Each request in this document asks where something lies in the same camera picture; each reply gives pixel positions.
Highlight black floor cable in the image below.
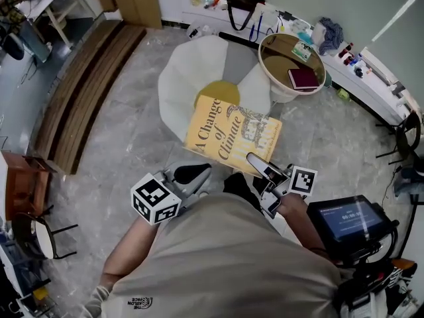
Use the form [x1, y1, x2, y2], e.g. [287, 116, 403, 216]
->
[384, 166, 403, 211]

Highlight person's beige shirt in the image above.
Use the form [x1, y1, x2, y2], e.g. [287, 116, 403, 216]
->
[79, 192, 345, 318]

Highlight blue lanyard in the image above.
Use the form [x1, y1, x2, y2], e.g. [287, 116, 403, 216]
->
[250, 11, 264, 42]

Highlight person's right forearm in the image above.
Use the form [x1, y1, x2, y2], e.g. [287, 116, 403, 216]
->
[280, 193, 327, 254]

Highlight white low wall shelf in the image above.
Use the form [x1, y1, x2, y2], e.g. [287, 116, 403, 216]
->
[181, 0, 417, 127]

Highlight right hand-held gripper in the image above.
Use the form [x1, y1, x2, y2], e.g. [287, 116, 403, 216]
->
[246, 153, 318, 220]

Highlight green and white booklet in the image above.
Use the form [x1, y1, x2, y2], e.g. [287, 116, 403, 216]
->
[291, 40, 313, 62]

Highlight dark red notebook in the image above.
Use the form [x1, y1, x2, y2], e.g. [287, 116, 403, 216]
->
[287, 67, 321, 91]

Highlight black monitor mount rig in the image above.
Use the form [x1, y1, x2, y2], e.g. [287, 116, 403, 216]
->
[334, 237, 418, 318]

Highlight round white black-legged stool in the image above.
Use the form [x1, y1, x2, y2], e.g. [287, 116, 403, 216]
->
[15, 205, 79, 260]

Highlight black metal chair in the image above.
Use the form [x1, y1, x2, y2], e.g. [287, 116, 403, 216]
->
[376, 111, 423, 165]

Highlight black handbag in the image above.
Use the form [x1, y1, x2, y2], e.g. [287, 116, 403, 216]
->
[227, 0, 268, 32]

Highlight person's black trousers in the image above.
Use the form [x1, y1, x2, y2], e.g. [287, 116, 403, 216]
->
[223, 172, 262, 211]

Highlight white flower-shaped seat cushion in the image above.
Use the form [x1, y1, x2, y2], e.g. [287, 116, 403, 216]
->
[158, 34, 272, 144]

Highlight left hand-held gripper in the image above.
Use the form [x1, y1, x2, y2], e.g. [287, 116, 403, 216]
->
[131, 162, 213, 227]

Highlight round wooden side table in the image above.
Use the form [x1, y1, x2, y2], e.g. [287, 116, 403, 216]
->
[258, 33, 329, 104]

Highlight black monitor screen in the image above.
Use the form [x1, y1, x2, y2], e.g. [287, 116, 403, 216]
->
[307, 194, 400, 264]

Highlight black office chair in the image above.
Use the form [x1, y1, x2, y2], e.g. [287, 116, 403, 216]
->
[0, 25, 26, 61]

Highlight grey blue bag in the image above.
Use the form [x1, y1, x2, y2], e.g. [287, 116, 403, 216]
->
[394, 167, 424, 205]

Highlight yellow book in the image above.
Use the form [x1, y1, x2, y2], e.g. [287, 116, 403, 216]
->
[182, 94, 283, 178]

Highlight person's left forearm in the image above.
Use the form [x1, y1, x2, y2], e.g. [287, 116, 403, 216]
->
[101, 217, 163, 288]

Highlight brown wooden cabinet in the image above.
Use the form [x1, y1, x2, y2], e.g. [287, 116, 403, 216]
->
[1, 152, 57, 221]

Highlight orange pouch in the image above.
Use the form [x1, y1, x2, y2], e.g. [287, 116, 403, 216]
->
[392, 258, 417, 272]

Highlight long wooden plank platform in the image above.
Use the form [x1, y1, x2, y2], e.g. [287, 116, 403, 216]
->
[34, 20, 146, 175]

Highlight blue grey cloth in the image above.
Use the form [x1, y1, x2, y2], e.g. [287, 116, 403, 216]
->
[318, 17, 345, 56]

